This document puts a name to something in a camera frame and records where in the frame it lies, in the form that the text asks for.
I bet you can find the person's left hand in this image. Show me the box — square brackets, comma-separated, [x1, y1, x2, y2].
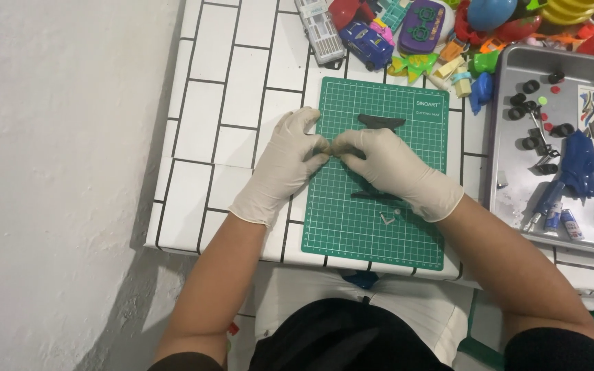
[229, 106, 331, 227]

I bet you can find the person's right hand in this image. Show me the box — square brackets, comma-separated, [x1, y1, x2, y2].
[330, 128, 465, 223]

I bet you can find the small dark toy part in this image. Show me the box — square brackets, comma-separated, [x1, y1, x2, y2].
[322, 142, 366, 160]

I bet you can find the dark grey flat toy strip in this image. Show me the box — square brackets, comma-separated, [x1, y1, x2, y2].
[350, 190, 404, 202]

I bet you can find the dark grey curved toy panel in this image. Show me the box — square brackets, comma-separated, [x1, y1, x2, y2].
[357, 114, 407, 133]

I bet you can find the green cutting mat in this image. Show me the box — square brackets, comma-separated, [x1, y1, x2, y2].
[301, 77, 450, 272]

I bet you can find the white tile-pattern table cover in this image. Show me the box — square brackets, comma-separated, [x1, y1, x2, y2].
[145, 0, 594, 316]

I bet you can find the green yellow toy fish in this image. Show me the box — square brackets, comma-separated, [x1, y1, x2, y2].
[387, 53, 440, 83]

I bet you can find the cream plastic toy block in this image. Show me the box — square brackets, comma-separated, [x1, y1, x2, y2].
[451, 66, 473, 99]

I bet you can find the blue plastic toy figure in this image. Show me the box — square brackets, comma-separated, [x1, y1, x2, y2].
[469, 71, 494, 115]

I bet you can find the grey metal tray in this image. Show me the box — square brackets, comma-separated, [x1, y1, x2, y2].
[488, 44, 594, 258]

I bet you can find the group of black toy wheels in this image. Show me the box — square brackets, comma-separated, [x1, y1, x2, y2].
[507, 70, 576, 176]

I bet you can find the blue toy car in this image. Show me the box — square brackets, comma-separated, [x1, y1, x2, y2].
[338, 21, 395, 72]

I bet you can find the white grey toy bus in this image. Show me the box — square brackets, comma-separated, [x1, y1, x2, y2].
[295, 0, 347, 68]

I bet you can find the purple toy with green gears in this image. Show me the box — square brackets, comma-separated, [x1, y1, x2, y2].
[397, 0, 448, 55]

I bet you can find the person's black shirt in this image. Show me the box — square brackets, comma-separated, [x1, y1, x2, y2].
[147, 297, 594, 371]

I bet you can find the heap of colourful plastic toys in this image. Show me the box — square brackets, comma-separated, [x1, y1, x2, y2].
[327, 0, 594, 91]

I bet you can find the blue toy car body shell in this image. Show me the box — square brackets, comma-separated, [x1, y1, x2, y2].
[559, 129, 594, 205]

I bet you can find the metal toy car axle frame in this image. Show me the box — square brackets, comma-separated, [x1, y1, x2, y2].
[529, 107, 562, 167]

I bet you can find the blue-handled screwdriver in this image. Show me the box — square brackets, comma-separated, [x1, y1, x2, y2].
[522, 180, 567, 233]

